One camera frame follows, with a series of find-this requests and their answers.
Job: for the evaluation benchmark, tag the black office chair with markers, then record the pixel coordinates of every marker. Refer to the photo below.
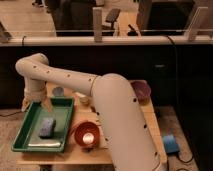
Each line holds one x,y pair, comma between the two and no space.
111,18

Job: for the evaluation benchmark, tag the purple bowl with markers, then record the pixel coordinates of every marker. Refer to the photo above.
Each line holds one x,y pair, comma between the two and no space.
141,89

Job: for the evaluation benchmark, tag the blue sponge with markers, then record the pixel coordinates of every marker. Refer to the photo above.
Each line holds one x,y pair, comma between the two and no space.
47,127

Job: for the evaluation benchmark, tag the white ball in bowl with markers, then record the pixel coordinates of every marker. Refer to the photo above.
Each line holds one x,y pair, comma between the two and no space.
88,138

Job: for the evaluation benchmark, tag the white cup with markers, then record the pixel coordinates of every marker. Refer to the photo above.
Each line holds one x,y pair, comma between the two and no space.
84,100

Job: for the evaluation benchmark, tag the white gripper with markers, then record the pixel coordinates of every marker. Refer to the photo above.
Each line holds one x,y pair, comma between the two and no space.
36,94

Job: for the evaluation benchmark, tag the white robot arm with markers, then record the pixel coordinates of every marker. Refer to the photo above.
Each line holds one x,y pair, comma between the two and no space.
127,133

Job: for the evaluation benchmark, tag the green plastic tray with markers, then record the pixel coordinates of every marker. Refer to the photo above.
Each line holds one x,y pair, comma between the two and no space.
27,138

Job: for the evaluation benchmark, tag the blue round lid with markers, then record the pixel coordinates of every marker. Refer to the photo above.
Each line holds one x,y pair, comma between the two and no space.
58,92

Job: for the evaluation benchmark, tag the red bowl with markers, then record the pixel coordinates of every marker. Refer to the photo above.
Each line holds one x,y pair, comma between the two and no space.
80,129

